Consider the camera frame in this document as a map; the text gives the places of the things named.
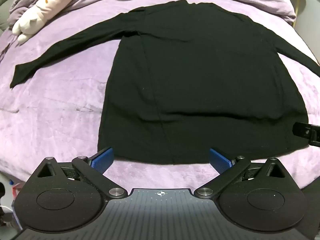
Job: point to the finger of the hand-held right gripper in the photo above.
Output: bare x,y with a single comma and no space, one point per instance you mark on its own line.
303,130

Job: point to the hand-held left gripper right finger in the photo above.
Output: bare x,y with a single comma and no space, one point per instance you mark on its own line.
220,161

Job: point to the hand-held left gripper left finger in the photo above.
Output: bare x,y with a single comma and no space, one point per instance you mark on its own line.
103,158

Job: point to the black long-sleeve shirt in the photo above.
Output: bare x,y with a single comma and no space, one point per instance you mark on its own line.
200,85

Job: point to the purple bed sheet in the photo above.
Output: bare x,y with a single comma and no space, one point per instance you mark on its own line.
55,110

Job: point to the small red and blue box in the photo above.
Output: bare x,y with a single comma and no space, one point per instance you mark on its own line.
13,191

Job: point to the gold metal side table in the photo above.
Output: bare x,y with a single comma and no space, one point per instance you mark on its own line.
298,2

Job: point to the long white plush toy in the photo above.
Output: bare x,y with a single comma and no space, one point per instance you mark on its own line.
42,7

